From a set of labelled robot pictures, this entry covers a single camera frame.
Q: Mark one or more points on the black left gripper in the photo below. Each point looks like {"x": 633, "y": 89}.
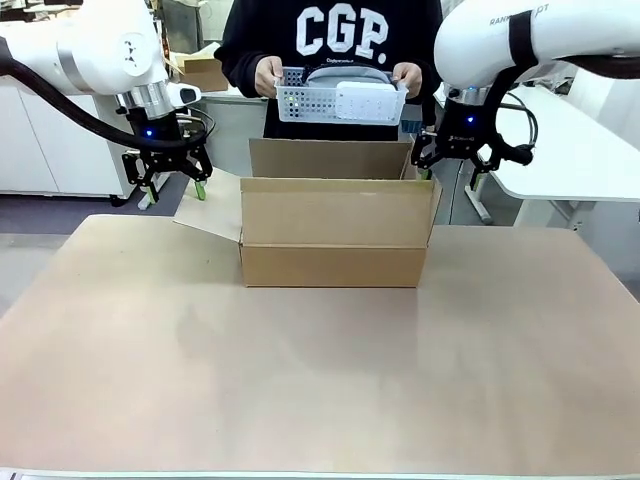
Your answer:
{"x": 152, "y": 132}

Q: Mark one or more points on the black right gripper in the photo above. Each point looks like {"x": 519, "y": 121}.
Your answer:
{"x": 467, "y": 130}

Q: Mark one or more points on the white rounded box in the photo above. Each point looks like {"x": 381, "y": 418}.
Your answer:
{"x": 365, "y": 89}

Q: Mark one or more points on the grey zip pouch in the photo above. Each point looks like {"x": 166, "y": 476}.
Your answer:
{"x": 350, "y": 75}

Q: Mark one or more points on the large brown cardboard box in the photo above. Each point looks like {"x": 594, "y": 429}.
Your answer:
{"x": 330, "y": 225}

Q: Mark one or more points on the small white perforated basket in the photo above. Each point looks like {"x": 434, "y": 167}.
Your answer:
{"x": 310, "y": 105}

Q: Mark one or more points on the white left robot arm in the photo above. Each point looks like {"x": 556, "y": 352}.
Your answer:
{"x": 100, "y": 50}

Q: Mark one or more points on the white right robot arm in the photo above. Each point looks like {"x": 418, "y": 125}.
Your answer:
{"x": 475, "y": 45}

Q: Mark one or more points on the person's right forearm black sleeve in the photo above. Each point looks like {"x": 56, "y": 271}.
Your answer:
{"x": 237, "y": 70}

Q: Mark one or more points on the person's left forearm black sleeve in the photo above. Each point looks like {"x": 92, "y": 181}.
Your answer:
{"x": 429, "y": 75}

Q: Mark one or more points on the small open cardboard box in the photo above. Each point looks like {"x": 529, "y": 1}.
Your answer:
{"x": 205, "y": 77}

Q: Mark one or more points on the person's left hand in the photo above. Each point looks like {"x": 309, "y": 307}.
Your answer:
{"x": 411, "y": 79}

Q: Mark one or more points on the person's right hand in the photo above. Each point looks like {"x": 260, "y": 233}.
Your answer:
{"x": 267, "y": 77}

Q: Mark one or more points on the blue plastic crate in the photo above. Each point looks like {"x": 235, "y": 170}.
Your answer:
{"x": 412, "y": 127}

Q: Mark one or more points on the white table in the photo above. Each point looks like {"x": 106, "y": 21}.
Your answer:
{"x": 220, "y": 97}

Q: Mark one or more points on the white desk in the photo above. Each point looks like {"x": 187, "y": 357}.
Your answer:
{"x": 575, "y": 165}

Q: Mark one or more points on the white cabinet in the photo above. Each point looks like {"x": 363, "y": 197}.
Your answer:
{"x": 50, "y": 150}

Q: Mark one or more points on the person in black hoodie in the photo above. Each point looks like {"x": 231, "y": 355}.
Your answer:
{"x": 415, "y": 30}

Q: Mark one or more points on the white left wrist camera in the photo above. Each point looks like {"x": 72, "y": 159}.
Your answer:
{"x": 185, "y": 94}

